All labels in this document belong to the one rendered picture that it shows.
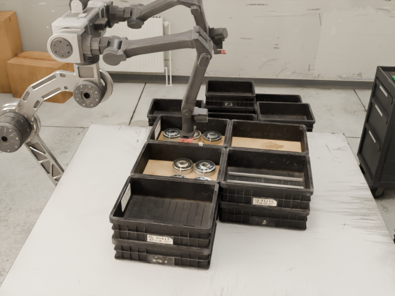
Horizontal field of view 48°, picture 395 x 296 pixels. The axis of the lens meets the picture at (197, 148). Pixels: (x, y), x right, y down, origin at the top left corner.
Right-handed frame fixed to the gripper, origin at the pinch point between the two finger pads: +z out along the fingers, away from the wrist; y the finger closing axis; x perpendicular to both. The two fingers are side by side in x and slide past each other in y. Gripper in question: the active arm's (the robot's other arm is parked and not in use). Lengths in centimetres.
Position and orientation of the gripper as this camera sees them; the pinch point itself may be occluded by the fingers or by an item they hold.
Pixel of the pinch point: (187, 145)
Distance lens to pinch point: 228.0
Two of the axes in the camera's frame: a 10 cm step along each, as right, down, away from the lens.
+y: 2.0, -5.2, 8.3
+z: -0.1, 8.5, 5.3
